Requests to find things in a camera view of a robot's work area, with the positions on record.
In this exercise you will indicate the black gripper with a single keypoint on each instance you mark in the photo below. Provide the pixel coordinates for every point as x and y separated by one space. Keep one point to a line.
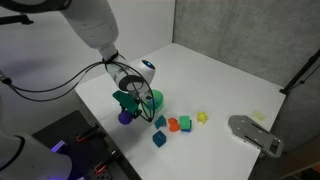
142 111

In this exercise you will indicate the orange rubber toy figure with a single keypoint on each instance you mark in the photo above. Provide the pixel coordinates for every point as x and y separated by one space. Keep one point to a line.
173 124

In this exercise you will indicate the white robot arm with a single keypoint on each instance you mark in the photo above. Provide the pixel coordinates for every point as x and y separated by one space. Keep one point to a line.
22 156

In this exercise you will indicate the green bowl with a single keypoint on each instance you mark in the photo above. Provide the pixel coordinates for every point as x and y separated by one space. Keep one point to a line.
156 101

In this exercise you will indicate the teal rubber toy animal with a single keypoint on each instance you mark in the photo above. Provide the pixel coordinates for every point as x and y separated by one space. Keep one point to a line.
161 121

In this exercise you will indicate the purple ridged ball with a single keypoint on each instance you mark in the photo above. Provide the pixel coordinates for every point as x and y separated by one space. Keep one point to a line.
125 117

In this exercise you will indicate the dark blue cube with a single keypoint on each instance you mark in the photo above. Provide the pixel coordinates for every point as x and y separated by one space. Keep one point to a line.
159 138

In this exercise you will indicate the green cube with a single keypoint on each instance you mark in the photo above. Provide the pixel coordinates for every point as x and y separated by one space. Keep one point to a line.
184 118

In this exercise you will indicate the blue block under green cube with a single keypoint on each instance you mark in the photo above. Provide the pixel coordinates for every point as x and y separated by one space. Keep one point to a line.
187 129

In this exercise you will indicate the yellow star toy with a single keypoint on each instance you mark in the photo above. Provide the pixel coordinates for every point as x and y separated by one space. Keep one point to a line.
202 117

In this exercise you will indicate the black base board with clamps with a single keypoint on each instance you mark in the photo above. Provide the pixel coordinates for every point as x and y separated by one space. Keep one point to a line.
93 153

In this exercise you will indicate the grey metal mounting plate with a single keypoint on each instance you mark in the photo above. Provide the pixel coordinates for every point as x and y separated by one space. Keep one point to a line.
249 131

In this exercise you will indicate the small yellow lattice piece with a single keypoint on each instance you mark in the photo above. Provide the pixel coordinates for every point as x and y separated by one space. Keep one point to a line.
258 115

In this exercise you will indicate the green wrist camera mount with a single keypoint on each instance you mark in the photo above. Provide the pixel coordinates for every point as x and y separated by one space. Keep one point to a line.
126 101

